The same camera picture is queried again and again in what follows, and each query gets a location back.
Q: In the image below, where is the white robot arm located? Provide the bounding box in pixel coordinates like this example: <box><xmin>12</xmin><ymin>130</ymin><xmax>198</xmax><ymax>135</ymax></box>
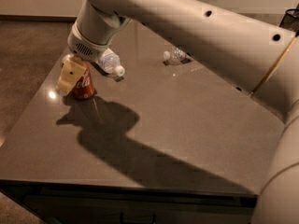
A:
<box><xmin>58</xmin><ymin>0</ymin><xmax>299</xmax><ymax>224</ymax></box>

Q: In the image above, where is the clear empty plastic bottle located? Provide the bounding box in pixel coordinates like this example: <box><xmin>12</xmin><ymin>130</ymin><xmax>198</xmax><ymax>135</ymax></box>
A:
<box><xmin>164</xmin><ymin>47</ymin><xmax>191</xmax><ymax>63</ymax></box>

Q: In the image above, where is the red coke can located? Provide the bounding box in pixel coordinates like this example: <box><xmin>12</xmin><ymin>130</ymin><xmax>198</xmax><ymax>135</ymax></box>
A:
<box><xmin>72</xmin><ymin>63</ymin><xmax>95</xmax><ymax>100</ymax></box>

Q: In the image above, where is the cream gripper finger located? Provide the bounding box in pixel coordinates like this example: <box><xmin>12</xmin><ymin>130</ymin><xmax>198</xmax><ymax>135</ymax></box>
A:
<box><xmin>57</xmin><ymin>56</ymin><xmax>86</xmax><ymax>93</ymax></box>

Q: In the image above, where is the black mesh cup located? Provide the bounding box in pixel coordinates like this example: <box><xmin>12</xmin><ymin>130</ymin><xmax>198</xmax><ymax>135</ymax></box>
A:
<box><xmin>279</xmin><ymin>4</ymin><xmax>299</xmax><ymax>33</ymax></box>

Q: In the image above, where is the white labelled water bottle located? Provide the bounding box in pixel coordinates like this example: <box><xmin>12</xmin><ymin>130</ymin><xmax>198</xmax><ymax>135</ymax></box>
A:
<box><xmin>96</xmin><ymin>49</ymin><xmax>125</xmax><ymax>77</ymax></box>

